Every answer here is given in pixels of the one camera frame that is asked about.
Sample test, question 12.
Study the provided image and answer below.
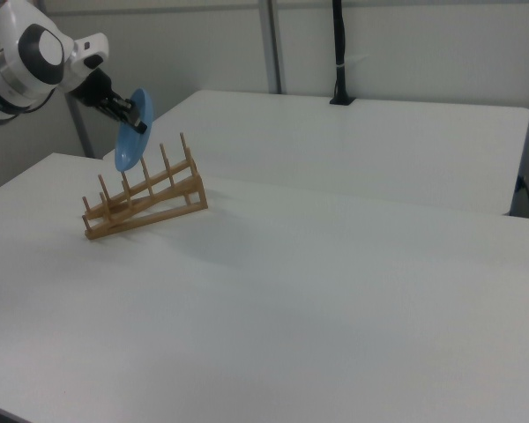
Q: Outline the black cable at table edge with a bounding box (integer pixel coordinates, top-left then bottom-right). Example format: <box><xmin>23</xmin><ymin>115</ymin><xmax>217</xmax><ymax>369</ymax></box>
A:
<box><xmin>517</xmin><ymin>174</ymin><xmax>529</xmax><ymax>219</ymax></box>

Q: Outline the blue round plate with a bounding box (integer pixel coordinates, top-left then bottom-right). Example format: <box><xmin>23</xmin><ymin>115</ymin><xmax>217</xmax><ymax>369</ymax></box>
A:
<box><xmin>114</xmin><ymin>87</ymin><xmax>156</xmax><ymax>173</ymax></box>

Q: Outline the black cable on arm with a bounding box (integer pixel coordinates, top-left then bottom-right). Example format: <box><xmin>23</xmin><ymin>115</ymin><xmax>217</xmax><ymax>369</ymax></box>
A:
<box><xmin>0</xmin><ymin>86</ymin><xmax>56</xmax><ymax>127</ymax></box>

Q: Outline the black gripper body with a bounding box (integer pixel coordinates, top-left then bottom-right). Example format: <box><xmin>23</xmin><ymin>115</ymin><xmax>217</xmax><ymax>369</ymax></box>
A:
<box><xmin>71</xmin><ymin>69</ymin><xmax>125</xmax><ymax>121</ymax></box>

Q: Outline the grey metal frame post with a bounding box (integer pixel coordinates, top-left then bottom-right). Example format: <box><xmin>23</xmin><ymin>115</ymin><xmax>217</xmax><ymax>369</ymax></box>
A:
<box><xmin>64</xmin><ymin>91</ymin><xmax>94</xmax><ymax>159</ymax></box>
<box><xmin>258</xmin><ymin>0</ymin><xmax>288</xmax><ymax>95</ymax></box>

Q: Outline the wooden plate rack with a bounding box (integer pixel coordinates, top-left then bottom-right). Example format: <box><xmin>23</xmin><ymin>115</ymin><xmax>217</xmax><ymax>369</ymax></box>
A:
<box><xmin>80</xmin><ymin>131</ymin><xmax>209</xmax><ymax>241</ymax></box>

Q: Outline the black pole with base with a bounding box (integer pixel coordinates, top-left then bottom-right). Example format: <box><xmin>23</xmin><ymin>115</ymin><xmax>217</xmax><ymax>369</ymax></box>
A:
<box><xmin>329</xmin><ymin>0</ymin><xmax>356</xmax><ymax>107</ymax></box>

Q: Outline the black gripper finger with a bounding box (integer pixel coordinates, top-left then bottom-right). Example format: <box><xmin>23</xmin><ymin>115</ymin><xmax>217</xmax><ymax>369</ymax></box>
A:
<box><xmin>101</xmin><ymin>97</ymin><xmax>130</xmax><ymax>123</ymax></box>
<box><xmin>122</xmin><ymin>99</ymin><xmax>149</xmax><ymax>135</ymax></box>

